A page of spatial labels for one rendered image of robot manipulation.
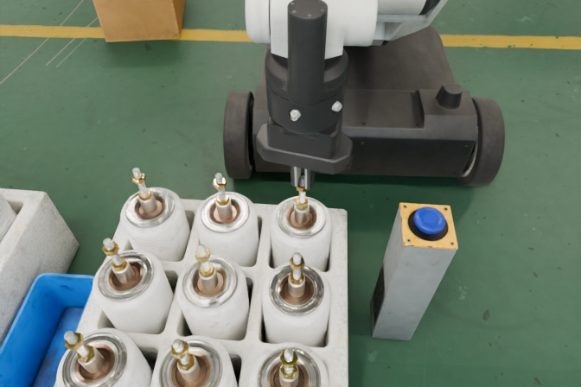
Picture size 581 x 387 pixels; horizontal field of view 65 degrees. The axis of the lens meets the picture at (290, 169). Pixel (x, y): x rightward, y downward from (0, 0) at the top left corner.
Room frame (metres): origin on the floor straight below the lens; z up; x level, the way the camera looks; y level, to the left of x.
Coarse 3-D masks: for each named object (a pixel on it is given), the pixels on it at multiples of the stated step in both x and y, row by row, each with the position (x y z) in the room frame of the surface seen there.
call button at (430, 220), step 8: (424, 208) 0.36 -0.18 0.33; (432, 208) 0.37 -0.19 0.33; (416, 216) 0.35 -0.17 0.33; (424, 216) 0.35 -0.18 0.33; (432, 216) 0.35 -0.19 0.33; (440, 216) 0.35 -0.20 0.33; (416, 224) 0.34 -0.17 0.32; (424, 224) 0.34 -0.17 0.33; (432, 224) 0.34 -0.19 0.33; (440, 224) 0.34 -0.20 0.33; (424, 232) 0.34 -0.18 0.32; (432, 232) 0.33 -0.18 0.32
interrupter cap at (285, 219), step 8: (288, 200) 0.44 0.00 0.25; (296, 200) 0.44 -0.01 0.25; (312, 200) 0.44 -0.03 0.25; (280, 208) 0.42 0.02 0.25; (288, 208) 0.42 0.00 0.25; (312, 208) 0.42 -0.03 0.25; (320, 208) 0.42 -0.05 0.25; (280, 216) 0.41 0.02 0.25; (288, 216) 0.41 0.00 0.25; (312, 216) 0.41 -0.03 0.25; (320, 216) 0.41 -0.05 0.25; (280, 224) 0.39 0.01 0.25; (288, 224) 0.39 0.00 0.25; (296, 224) 0.39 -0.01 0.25; (304, 224) 0.39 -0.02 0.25; (312, 224) 0.39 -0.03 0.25; (320, 224) 0.39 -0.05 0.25; (288, 232) 0.38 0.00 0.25; (296, 232) 0.38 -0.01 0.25; (304, 232) 0.38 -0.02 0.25; (312, 232) 0.38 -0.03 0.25
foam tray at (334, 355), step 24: (192, 216) 0.47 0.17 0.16; (264, 216) 0.46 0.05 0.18; (336, 216) 0.46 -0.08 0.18; (120, 240) 0.41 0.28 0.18; (192, 240) 0.41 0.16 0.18; (264, 240) 0.41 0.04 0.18; (336, 240) 0.41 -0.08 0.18; (168, 264) 0.37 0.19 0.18; (264, 264) 0.37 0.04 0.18; (336, 264) 0.37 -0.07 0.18; (336, 288) 0.33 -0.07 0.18; (96, 312) 0.29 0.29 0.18; (336, 312) 0.29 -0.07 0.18; (144, 336) 0.25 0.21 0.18; (168, 336) 0.25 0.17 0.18; (264, 336) 0.29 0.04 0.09; (336, 336) 0.25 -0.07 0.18; (240, 360) 0.23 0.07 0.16; (336, 360) 0.22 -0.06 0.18; (240, 384) 0.19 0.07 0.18; (336, 384) 0.19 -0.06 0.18
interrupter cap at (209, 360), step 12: (192, 348) 0.21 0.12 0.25; (204, 348) 0.21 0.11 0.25; (168, 360) 0.19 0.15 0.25; (204, 360) 0.19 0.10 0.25; (216, 360) 0.19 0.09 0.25; (168, 372) 0.18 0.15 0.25; (180, 372) 0.18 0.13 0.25; (204, 372) 0.18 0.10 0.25; (216, 372) 0.18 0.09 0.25; (168, 384) 0.16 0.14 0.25; (180, 384) 0.16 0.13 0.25; (192, 384) 0.17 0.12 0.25; (204, 384) 0.16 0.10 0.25; (216, 384) 0.16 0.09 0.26
